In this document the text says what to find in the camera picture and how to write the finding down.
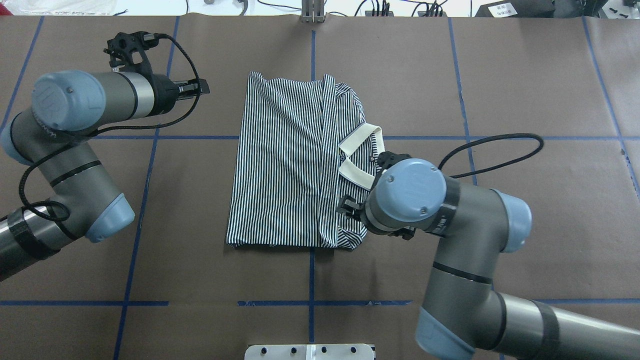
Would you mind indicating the navy white striped polo shirt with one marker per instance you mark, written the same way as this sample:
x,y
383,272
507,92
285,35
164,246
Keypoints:
x,y
303,145

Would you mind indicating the aluminium frame post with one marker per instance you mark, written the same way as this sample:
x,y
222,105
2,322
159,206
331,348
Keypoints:
x,y
313,11

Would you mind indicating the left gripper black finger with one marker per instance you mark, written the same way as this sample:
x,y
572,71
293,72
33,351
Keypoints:
x,y
189,94
193,85

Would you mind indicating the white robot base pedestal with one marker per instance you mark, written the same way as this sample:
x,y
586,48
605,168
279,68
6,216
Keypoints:
x,y
323,351

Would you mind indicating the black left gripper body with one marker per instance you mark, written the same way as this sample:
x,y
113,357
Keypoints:
x,y
165,90

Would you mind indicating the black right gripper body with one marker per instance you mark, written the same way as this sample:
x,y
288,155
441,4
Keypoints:
x,y
348,205

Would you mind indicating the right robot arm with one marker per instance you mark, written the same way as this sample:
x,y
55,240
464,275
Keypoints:
x,y
461,312

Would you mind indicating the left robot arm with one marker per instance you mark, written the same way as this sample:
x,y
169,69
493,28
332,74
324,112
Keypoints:
x,y
65,191

